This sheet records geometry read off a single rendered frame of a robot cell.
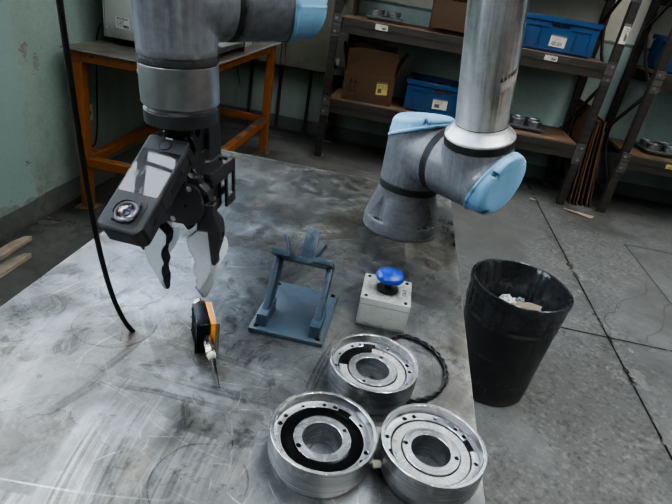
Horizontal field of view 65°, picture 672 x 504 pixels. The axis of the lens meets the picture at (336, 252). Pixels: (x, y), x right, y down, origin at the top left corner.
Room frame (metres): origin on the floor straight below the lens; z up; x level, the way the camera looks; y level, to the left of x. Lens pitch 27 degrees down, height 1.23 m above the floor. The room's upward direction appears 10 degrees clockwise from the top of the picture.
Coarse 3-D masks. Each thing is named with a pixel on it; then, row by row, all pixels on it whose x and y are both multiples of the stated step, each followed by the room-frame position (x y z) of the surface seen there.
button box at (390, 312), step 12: (372, 276) 0.68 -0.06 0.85; (372, 288) 0.64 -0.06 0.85; (384, 288) 0.64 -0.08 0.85; (396, 288) 0.65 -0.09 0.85; (408, 288) 0.66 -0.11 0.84; (360, 300) 0.62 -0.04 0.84; (372, 300) 0.61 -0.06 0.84; (384, 300) 0.62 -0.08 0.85; (396, 300) 0.62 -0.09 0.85; (408, 300) 0.63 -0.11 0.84; (360, 312) 0.62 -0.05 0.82; (372, 312) 0.61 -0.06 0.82; (384, 312) 0.61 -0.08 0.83; (396, 312) 0.61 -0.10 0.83; (408, 312) 0.61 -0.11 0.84; (372, 324) 0.61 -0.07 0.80; (384, 324) 0.61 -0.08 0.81; (396, 324) 0.61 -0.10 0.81
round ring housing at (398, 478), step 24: (408, 408) 0.42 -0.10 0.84; (432, 408) 0.43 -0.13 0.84; (384, 432) 0.38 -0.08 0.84; (408, 432) 0.40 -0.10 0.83; (432, 432) 0.40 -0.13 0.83; (456, 432) 0.41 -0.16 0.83; (384, 456) 0.36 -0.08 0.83; (408, 456) 0.37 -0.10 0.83; (432, 456) 0.40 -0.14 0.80; (456, 456) 0.38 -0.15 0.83; (480, 456) 0.38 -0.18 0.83; (408, 480) 0.33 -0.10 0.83; (480, 480) 0.35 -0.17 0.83
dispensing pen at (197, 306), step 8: (192, 304) 0.54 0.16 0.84; (200, 304) 0.54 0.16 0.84; (192, 312) 0.53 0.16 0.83; (200, 312) 0.52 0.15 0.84; (192, 320) 0.53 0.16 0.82; (200, 320) 0.51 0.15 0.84; (208, 320) 0.51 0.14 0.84; (192, 328) 0.52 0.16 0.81; (200, 328) 0.50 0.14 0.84; (208, 328) 0.50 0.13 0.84; (200, 336) 0.50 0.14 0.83; (208, 336) 0.50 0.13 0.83; (200, 344) 0.50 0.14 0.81; (208, 344) 0.48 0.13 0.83; (200, 352) 0.50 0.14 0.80; (208, 352) 0.47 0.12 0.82; (216, 368) 0.45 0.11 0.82; (216, 376) 0.44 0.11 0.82
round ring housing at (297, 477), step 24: (288, 408) 0.40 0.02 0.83; (360, 408) 0.41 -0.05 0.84; (312, 432) 0.39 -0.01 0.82; (336, 432) 0.39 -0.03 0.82; (288, 456) 0.34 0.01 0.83; (312, 456) 0.35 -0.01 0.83; (336, 456) 0.35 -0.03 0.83; (360, 456) 0.36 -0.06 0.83; (288, 480) 0.33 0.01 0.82; (312, 480) 0.32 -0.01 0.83; (336, 480) 0.32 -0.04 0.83; (360, 480) 0.34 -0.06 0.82
